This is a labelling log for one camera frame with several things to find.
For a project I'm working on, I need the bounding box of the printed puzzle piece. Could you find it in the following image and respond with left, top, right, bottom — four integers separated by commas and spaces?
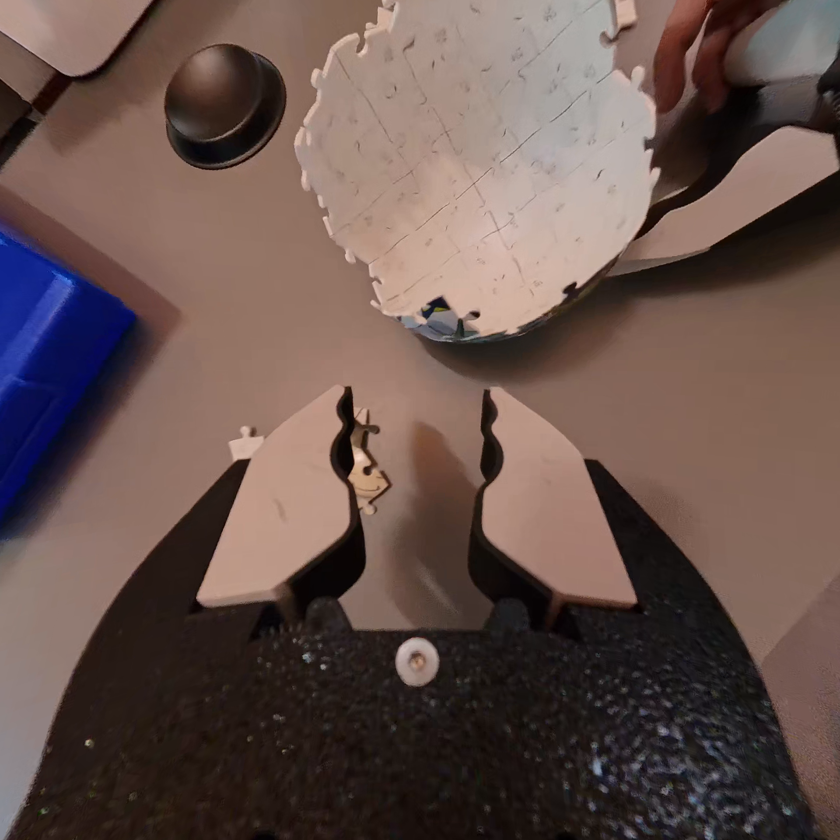
346, 407, 393, 517

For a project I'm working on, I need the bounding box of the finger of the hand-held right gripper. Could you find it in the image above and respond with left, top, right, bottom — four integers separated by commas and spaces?
650, 87, 833, 206
612, 125, 840, 278

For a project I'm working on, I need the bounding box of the person's right hand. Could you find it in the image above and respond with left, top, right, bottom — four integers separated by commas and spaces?
653, 0, 788, 114

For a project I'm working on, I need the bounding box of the blue plastic bin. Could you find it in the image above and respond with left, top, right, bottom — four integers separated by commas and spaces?
0, 220, 138, 526

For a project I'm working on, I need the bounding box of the white rounded board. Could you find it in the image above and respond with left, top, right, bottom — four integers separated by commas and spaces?
0, 0, 160, 78

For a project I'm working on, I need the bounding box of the colourful puzzle ball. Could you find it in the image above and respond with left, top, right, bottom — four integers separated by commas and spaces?
293, 0, 660, 344

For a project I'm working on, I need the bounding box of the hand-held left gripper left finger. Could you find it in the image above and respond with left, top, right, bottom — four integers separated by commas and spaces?
196, 385, 367, 622

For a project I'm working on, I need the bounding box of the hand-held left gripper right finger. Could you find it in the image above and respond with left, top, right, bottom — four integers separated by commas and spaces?
467, 387, 639, 625

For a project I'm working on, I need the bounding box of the black round ball stand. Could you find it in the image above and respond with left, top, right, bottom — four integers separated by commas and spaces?
164, 44, 287, 171

